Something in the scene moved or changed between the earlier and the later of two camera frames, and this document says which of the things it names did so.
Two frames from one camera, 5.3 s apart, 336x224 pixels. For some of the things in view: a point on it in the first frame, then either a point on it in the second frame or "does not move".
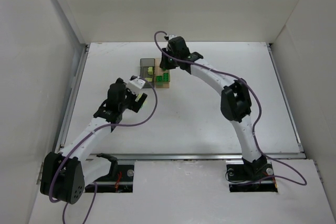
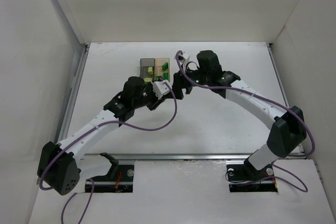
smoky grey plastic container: (147, 69) does not move
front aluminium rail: (199, 156) does not move
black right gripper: (166, 64) to (179, 84)
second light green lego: (150, 70) does not move
